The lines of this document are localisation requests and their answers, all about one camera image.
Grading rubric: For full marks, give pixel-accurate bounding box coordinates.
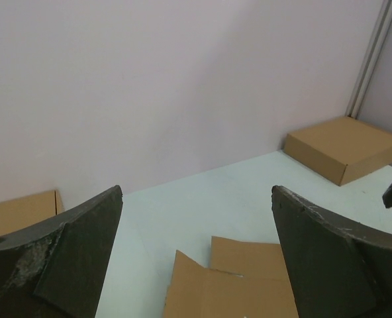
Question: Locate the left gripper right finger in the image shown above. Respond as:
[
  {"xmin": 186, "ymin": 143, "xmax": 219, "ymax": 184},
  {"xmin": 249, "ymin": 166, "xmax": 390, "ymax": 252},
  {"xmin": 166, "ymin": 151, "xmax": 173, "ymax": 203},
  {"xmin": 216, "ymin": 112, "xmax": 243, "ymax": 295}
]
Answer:
[{"xmin": 271, "ymin": 185, "xmax": 392, "ymax": 317}]

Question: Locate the right aluminium corner post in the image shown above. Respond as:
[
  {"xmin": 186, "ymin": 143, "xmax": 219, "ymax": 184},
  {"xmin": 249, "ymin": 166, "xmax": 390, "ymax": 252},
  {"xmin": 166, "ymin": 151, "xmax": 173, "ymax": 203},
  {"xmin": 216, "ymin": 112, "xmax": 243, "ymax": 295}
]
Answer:
[{"xmin": 345, "ymin": 0, "xmax": 392, "ymax": 119}]

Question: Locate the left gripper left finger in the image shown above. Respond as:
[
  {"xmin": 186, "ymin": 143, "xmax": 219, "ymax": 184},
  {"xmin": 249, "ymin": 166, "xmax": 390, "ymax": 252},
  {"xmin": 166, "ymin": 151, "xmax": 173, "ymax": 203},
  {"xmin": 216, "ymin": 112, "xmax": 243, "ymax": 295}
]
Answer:
[{"xmin": 0, "ymin": 185, "xmax": 123, "ymax": 317}]

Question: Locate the cardboard box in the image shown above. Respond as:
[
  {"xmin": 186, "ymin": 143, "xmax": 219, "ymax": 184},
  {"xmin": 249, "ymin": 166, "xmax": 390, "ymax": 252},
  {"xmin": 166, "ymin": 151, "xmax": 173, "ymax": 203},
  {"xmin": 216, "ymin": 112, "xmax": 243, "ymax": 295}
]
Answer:
[
  {"xmin": 163, "ymin": 237, "xmax": 298, "ymax": 318},
  {"xmin": 0, "ymin": 189, "xmax": 64, "ymax": 236},
  {"xmin": 283, "ymin": 117, "xmax": 392, "ymax": 186}
]

